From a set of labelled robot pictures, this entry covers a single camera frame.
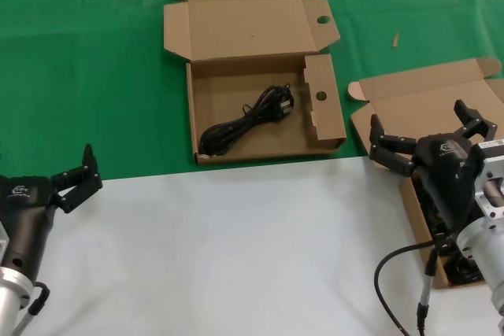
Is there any green table mat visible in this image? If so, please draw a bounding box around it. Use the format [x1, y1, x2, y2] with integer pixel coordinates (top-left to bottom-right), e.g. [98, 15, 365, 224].
[0, 0, 504, 183]

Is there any black looped right arm cable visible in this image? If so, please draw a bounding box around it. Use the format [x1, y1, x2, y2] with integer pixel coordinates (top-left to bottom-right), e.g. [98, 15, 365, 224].
[373, 238, 454, 336]

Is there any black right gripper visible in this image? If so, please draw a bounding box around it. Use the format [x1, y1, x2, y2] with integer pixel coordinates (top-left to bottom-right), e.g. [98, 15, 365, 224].
[369, 98, 498, 231]

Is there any black power cable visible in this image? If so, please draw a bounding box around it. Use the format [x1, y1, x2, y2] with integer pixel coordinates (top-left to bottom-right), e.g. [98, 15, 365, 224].
[198, 83, 297, 157]

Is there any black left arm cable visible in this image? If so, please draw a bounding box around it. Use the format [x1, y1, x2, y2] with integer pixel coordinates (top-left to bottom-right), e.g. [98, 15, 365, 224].
[13, 280, 51, 336]

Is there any open cardboard box with holes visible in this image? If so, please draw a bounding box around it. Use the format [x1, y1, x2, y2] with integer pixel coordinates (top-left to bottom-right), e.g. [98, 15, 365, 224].
[162, 0, 348, 165]

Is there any open cardboard box holding cables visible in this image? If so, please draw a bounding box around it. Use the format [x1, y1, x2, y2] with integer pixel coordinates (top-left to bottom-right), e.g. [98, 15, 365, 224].
[346, 57, 504, 290]

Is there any silver black cable connector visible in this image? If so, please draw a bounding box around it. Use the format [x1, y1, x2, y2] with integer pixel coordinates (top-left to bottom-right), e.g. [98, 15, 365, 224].
[415, 247, 440, 336]

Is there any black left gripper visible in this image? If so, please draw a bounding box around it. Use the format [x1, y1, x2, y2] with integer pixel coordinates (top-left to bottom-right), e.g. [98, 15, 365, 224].
[0, 142, 104, 279]

